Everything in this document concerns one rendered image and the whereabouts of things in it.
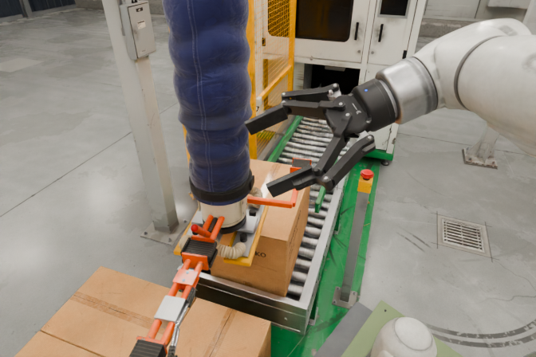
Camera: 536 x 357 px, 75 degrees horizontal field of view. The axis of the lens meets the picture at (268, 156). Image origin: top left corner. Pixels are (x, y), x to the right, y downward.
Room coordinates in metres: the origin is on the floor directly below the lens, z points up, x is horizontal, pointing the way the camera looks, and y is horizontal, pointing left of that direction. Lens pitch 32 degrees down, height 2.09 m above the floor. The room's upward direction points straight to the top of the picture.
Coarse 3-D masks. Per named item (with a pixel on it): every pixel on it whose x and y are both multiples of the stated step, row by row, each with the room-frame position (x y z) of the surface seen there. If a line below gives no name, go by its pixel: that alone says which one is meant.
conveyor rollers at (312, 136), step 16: (304, 128) 3.00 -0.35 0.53; (320, 128) 2.96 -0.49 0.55; (288, 144) 2.68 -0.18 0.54; (304, 144) 2.66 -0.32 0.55; (320, 144) 2.68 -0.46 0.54; (288, 160) 2.41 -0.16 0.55; (320, 224) 1.67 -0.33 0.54; (304, 240) 1.52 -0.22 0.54; (304, 256) 1.43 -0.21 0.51; (288, 288) 1.18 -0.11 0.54
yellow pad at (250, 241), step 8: (248, 208) 1.14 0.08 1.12; (256, 208) 1.14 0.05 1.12; (264, 208) 1.15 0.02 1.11; (256, 216) 1.09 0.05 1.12; (264, 216) 1.10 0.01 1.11; (256, 224) 1.04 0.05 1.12; (240, 232) 1.00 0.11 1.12; (256, 232) 1.00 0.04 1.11; (232, 240) 0.96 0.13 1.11; (240, 240) 0.95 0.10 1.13; (248, 240) 0.96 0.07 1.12; (256, 240) 0.96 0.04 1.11; (248, 248) 0.92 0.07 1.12; (248, 256) 0.88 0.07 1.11; (240, 264) 0.86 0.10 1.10; (248, 264) 0.85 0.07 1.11
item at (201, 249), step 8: (192, 240) 0.84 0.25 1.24; (200, 240) 0.83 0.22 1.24; (208, 240) 0.83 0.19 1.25; (184, 248) 0.79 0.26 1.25; (192, 248) 0.80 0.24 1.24; (200, 248) 0.80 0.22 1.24; (208, 248) 0.80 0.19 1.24; (184, 256) 0.76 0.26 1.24; (192, 256) 0.76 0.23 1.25; (200, 256) 0.76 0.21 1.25; (208, 256) 0.76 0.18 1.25; (192, 264) 0.76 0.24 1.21; (208, 264) 0.76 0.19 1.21
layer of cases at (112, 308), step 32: (96, 288) 1.18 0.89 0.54; (128, 288) 1.18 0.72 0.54; (160, 288) 1.18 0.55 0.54; (64, 320) 1.00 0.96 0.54; (96, 320) 1.00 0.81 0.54; (128, 320) 1.00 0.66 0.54; (192, 320) 1.00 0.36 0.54; (224, 320) 1.00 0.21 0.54; (256, 320) 1.00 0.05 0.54; (32, 352) 0.85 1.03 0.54; (64, 352) 0.85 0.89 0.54; (96, 352) 0.85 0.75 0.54; (128, 352) 0.85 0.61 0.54; (192, 352) 0.85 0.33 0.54; (224, 352) 0.85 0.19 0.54; (256, 352) 0.85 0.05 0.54
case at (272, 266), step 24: (264, 168) 1.69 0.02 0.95; (288, 168) 1.69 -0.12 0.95; (264, 192) 1.47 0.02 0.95; (288, 192) 1.47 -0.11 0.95; (288, 216) 1.28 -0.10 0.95; (264, 240) 1.15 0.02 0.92; (288, 240) 1.13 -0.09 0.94; (216, 264) 1.22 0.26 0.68; (264, 264) 1.15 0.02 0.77; (288, 264) 1.16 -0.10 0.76; (264, 288) 1.15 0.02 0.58
